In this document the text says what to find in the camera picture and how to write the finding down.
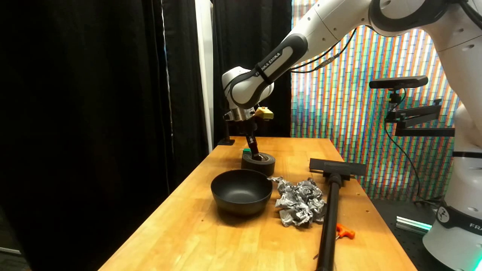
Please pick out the black bar camera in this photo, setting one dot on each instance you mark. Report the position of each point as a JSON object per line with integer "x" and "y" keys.
{"x": 400, "y": 82}

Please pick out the black pole with base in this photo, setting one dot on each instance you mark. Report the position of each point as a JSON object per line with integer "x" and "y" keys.
{"x": 226, "y": 136}

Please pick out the black bowl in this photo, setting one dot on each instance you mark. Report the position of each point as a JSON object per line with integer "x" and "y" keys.
{"x": 241, "y": 193}

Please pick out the black tape roll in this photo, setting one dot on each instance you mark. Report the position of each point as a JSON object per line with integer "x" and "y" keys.
{"x": 258, "y": 166}

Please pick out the aluminium profile bar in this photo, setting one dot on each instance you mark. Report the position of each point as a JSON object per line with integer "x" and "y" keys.
{"x": 415, "y": 223}

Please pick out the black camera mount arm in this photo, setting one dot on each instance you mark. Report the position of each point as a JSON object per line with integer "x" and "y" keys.
{"x": 416, "y": 118}

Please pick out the crumpled silver foil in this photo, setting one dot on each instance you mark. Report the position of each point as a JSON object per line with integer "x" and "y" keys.
{"x": 299, "y": 204}

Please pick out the wrist camera mount plate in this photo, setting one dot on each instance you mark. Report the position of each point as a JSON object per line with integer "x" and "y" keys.
{"x": 264, "y": 114}

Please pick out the small orange object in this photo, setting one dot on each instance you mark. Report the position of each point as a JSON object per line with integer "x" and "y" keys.
{"x": 345, "y": 233}

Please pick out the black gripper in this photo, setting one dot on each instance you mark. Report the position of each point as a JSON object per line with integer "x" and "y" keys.
{"x": 249, "y": 126}

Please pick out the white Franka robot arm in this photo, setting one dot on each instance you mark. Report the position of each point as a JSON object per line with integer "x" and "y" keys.
{"x": 311, "y": 31}

